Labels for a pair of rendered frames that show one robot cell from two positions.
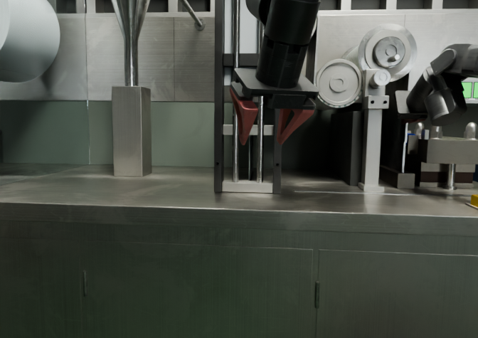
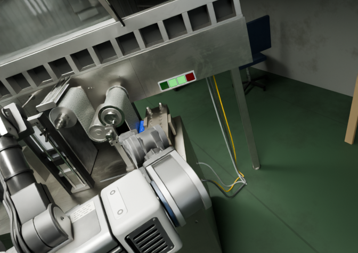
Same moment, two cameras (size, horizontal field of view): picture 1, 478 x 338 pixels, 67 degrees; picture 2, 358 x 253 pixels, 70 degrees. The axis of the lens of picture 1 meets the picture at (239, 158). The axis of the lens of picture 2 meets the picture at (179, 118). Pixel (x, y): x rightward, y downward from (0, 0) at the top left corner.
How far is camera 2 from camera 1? 119 cm
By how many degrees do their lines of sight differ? 26
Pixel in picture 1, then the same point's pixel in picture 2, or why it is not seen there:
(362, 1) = (107, 50)
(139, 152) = (38, 175)
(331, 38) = (99, 80)
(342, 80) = (99, 131)
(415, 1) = (134, 41)
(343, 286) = not seen: hidden behind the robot
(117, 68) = not seen: hidden behind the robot
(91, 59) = not seen: outside the picture
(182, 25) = (23, 99)
